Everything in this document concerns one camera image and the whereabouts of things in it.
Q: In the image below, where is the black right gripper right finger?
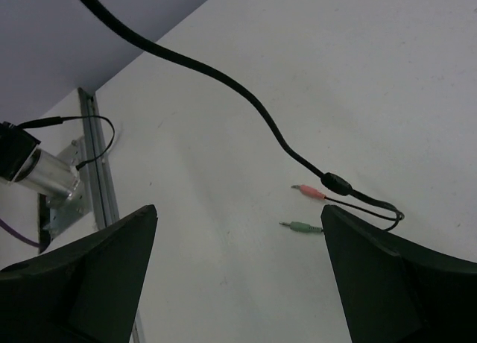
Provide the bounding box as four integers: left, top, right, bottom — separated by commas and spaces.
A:
321, 205, 476, 342

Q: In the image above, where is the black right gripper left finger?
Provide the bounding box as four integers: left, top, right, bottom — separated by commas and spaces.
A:
1, 205, 157, 342

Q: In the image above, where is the black headphone cable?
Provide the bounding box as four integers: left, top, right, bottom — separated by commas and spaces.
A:
66, 0, 405, 234

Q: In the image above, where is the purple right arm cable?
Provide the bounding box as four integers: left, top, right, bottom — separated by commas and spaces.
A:
0, 220, 41, 248

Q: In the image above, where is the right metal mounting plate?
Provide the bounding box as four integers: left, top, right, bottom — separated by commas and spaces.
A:
43, 136, 92, 241

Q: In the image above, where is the aluminium rail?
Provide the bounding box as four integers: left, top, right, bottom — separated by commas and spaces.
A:
77, 87, 145, 343

